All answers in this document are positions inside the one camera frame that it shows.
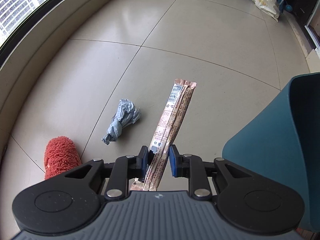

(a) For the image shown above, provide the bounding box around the crumpled grey plastic bag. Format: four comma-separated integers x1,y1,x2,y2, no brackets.
101,99,141,145

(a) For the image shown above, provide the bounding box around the teal plastic trash bin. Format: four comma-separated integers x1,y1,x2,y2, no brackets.
222,73,320,232

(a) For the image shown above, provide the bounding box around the small blue ball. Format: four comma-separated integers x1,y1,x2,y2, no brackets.
285,4,293,12

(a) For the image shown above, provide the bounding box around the white tote bag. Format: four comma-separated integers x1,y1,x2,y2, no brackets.
253,0,280,22

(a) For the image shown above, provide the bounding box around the long pink snack wrapper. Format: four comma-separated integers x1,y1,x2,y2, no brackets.
130,79,197,191

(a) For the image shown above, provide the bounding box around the red fuzzy slipper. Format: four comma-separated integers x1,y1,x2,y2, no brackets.
44,136,81,180

